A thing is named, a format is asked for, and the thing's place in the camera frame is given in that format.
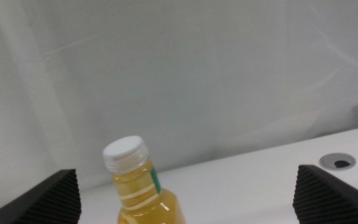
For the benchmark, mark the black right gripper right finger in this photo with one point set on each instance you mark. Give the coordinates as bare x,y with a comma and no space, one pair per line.
328,199

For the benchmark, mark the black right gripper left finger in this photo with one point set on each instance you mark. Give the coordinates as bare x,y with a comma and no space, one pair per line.
48,202

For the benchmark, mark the yellow tea bottle white cap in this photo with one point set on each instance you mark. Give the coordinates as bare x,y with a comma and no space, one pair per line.
145,193

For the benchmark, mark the white curtain backdrop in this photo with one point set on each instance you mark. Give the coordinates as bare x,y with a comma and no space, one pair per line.
166,77

